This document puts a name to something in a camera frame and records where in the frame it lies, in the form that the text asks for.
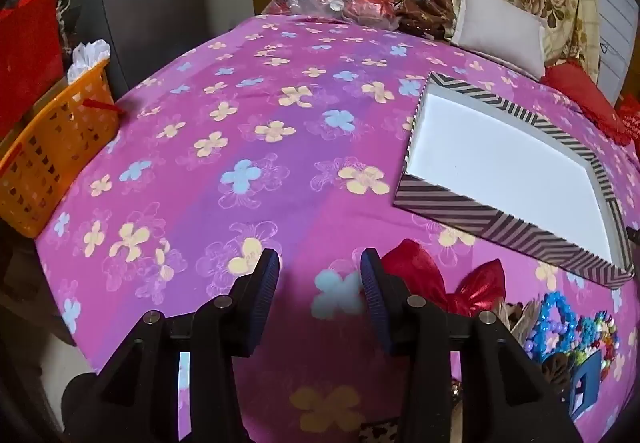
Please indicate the brown feathery hair accessory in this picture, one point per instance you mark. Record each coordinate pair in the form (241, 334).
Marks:
(525, 318)

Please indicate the red paper bag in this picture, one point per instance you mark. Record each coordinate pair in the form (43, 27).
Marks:
(30, 48)

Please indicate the orange plastic basket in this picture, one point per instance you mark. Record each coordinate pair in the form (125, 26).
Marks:
(50, 158)

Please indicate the blue claw hair clip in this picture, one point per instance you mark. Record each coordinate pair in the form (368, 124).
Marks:
(592, 373)

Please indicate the striped cardboard box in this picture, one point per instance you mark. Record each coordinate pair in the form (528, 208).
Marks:
(500, 163)

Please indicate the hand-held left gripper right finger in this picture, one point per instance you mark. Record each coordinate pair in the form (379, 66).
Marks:
(372, 298)

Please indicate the leopard print cloth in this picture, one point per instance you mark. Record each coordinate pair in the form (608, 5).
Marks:
(380, 434)

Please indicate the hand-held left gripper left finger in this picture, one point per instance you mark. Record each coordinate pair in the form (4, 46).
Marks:
(264, 295)

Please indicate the white pillow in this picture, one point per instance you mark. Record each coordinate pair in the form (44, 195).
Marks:
(500, 28)

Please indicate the red bow hair clip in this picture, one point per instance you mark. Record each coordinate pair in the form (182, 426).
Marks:
(415, 268)

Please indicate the red ruffled cushion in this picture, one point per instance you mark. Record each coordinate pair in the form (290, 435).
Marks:
(580, 93)

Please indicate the red tote bag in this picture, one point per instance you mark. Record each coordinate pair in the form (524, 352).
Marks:
(631, 118)

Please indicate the pink floral bedsheet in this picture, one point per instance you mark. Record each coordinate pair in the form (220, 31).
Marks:
(200, 223)

